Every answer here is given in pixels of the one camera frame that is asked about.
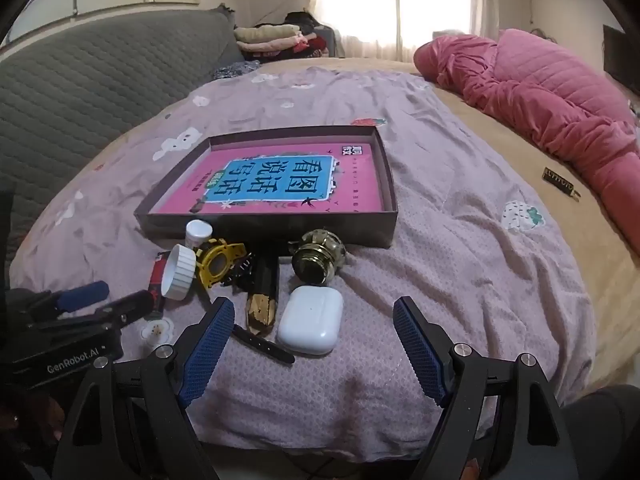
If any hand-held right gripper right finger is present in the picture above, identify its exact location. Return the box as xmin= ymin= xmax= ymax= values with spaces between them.
xmin=392 ymin=296 xmax=581 ymax=480

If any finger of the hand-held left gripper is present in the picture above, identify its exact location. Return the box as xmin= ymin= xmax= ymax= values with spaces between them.
xmin=30 ymin=290 xmax=155 ymax=333
xmin=22 ymin=281 xmax=111 ymax=318

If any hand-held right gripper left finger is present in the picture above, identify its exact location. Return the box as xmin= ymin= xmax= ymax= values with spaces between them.
xmin=50 ymin=297 xmax=236 ymax=480

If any red and black lighter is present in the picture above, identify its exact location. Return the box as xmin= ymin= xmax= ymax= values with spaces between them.
xmin=149 ymin=254 xmax=169 ymax=319

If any white ribbed jar lid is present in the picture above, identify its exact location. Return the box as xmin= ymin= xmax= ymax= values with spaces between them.
xmin=161 ymin=244 xmax=197 ymax=301

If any black and gold bar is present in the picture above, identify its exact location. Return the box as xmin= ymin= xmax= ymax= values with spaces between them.
xmin=245 ymin=255 xmax=281 ymax=337

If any yellow and black watch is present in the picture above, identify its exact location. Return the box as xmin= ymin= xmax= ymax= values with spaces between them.
xmin=195 ymin=240 xmax=296 ymax=365

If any small white bottle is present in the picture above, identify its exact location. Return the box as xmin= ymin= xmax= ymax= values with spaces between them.
xmin=185 ymin=220 xmax=213 ymax=251

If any white earbuds case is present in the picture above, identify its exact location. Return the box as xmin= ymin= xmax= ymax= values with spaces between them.
xmin=277 ymin=285 xmax=344 ymax=357

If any dark shallow cardboard box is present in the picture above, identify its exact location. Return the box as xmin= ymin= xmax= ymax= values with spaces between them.
xmin=134 ymin=126 xmax=399 ymax=250

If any person's left hand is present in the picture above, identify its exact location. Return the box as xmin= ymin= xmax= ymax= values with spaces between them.
xmin=0 ymin=392 xmax=66 ymax=461

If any black hair claw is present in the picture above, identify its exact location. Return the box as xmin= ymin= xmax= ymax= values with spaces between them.
xmin=222 ymin=255 xmax=257 ymax=291

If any pink and blue book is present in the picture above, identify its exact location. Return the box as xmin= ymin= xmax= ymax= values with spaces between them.
xmin=150 ymin=142 xmax=385 ymax=213

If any grey quilted sofa cover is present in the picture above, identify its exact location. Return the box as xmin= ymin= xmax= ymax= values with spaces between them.
xmin=0 ymin=7 xmax=238 ymax=261

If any dark floral cloth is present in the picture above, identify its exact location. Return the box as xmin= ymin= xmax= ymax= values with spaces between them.
xmin=212 ymin=60 xmax=261 ymax=81

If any pink quilted duvet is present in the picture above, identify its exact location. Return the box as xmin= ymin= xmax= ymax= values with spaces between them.
xmin=414 ymin=28 xmax=640 ymax=256

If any pile of folded clothes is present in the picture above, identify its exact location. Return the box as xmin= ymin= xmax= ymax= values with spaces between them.
xmin=234 ymin=11 xmax=336 ymax=58

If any white sheer curtain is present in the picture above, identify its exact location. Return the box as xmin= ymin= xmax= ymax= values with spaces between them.
xmin=310 ymin=0 xmax=501 ymax=58

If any black flat television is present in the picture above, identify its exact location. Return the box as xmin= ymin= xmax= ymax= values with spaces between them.
xmin=602 ymin=24 xmax=640 ymax=96

